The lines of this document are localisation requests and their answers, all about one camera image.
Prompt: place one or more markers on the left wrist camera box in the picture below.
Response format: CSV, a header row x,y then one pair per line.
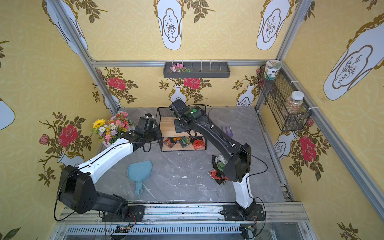
x,y
145,125

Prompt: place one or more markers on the grey wall-mounted tray shelf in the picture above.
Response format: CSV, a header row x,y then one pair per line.
x,y
200,69

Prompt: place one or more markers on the black wire two-tier shelf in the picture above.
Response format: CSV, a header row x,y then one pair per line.
x,y
174,138

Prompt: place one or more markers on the black wire wall basket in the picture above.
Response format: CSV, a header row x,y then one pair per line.
x,y
275,94

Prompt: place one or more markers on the flower bouquet white fence planter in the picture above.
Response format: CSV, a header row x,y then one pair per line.
x,y
111,129

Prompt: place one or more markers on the purple garden fork pink handle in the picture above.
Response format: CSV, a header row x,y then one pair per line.
x,y
227,130

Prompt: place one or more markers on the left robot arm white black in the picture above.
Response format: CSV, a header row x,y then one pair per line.
x,y
77,184

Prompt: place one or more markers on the white tea bag packet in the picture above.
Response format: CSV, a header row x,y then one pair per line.
x,y
220,159

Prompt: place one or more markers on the shelf dark red bag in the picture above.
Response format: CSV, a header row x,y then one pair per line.
x,y
169,142

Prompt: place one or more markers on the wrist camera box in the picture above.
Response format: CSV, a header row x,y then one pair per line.
x,y
178,107
145,125

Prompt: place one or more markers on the clear jar white lid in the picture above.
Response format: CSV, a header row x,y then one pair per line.
x,y
293,103

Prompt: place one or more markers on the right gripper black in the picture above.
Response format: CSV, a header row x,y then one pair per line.
x,y
180,126

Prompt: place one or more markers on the small circuit board with wires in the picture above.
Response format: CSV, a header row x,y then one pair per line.
x,y
122,229

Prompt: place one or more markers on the light blue leaf-shaped tray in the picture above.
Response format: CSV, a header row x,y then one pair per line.
x,y
138,173

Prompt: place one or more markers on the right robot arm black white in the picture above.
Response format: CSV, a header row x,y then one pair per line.
x,y
237,166

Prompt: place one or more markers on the pink artificial flowers in tray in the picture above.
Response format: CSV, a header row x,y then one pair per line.
x,y
179,68

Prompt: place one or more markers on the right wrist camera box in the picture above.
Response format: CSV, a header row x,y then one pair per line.
x,y
178,107

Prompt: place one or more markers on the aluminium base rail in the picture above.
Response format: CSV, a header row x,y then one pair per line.
x,y
287,220

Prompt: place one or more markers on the white patterned lidded jar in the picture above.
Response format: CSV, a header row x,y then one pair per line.
x,y
272,69

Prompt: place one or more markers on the green oolong tea bag packet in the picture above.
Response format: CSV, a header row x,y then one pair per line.
x,y
220,166

